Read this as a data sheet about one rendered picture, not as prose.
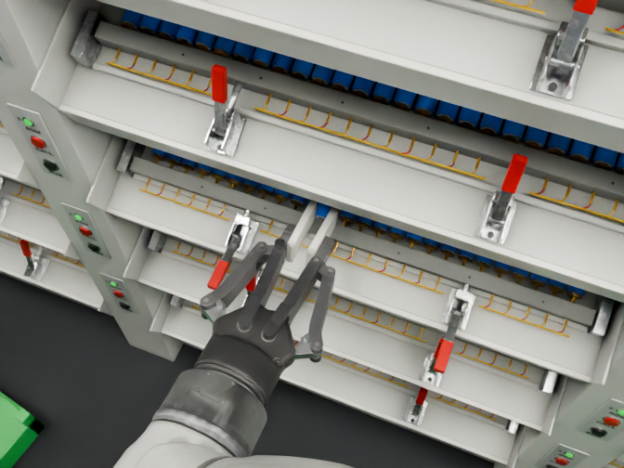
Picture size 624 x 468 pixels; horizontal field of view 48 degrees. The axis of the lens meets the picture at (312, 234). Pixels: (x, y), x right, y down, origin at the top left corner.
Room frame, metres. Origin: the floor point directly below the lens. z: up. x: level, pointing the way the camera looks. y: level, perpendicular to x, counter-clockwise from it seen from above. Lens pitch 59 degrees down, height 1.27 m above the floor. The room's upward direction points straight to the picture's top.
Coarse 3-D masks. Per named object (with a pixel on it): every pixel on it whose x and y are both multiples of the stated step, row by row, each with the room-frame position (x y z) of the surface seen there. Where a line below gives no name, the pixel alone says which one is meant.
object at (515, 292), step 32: (160, 192) 0.49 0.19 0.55; (192, 192) 0.49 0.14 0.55; (224, 192) 0.47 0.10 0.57; (288, 224) 0.44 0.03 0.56; (320, 224) 0.43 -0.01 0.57; (384, 256) 0.39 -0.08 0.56; (416, 256) 0.39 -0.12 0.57; (480, 288) 0.35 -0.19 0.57; (512, 288) 0.35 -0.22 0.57; (544, 320) 0.32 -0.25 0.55; (576, 320) 0.31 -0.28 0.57
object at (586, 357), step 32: (128, 160) 0.52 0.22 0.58; (96, 192) 0.48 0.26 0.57; (128, 192) 0.50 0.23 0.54; (256, 192) 0.49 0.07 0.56; (160, 224) 0.46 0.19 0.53; (192, 224) 0.45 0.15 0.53; (224, 224) 0.45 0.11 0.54; (352, 224) 0.44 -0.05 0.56; (352, 256) 0.40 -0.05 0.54; (448, 256) 0.40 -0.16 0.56; (352, 288) 0.37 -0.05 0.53; (384, 288) 0.37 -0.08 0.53; (416, 288) 0.36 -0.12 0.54; (448, 288) 0.36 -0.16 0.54; (544, 288) 0.36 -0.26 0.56; (416, 320) 0.33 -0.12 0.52; (480, 320) 0.33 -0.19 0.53; (512, 320) 0.32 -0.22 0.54; (608, 320) 0.31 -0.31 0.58; (512, 352) 0.29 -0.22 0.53; (544, 352) 0.29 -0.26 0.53; (576, 352) 0.29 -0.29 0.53; (608, 352) 0.27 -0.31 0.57
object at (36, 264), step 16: (0, 240) 0.65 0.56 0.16; (16, 240) 0.64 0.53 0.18; (0, 256) 0.62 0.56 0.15; (16, 256) 0.62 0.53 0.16; (32, 256) 0.60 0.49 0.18; (48, 256) 0.61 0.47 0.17; (64, 256) 0.61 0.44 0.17; (16, 272) 0.59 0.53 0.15; (32, 272) 0.59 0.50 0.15; (48, 272) 0.59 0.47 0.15; (64, 272) 0.59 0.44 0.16; (80, 272) 0.58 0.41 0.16; (48, 288) 0.56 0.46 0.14; (64, 288) 0.56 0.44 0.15; (80, 288) 0.56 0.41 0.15; (96, 288) 0.56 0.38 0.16; (96, 304) 0.53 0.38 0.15
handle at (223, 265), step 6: (234, 240) 0.42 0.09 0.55; (228, 246) 0.41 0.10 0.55; (234, 246) 0.41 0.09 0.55; (228, 252) 0.41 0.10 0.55; (234, 252) 0.41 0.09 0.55; (222, 258) 0.40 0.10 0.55; (228, 258) 0.40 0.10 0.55; (222, 264) 0.39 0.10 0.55; (228, 264) 0.39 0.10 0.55; (216, 270) 0.38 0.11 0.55; (222, 270) 0.38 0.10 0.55; (216, 276) 0.37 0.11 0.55; (222, 276) 0.37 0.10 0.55; (210, 282) 0.37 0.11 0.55; (216, 282) 0.37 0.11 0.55; (210, 288) 0.36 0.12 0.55; (216, 288) 0.36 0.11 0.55
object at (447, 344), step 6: (450, 318) 0.32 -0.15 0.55; (456, 318) 0.32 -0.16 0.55; (450, 324) 0.31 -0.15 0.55; (456, 324) 0.31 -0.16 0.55; (450, 330) 0.31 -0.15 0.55; (456, 330) 0.31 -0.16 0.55; (450, 336) 0.30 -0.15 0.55; (444, 342) 0.29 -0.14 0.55; (450, 342) 0.29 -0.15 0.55; (444, 348) 0.29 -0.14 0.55; (450, 348) 0.29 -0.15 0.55; (438, 354) 0.28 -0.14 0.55; (444, 354) 0.28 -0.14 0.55; (438, 360) 0.27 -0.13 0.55; (444, 360) 0.27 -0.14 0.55; (438, 366) 0.27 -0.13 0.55; (444, 366) 0.27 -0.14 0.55; (444, 372) 0.26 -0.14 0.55
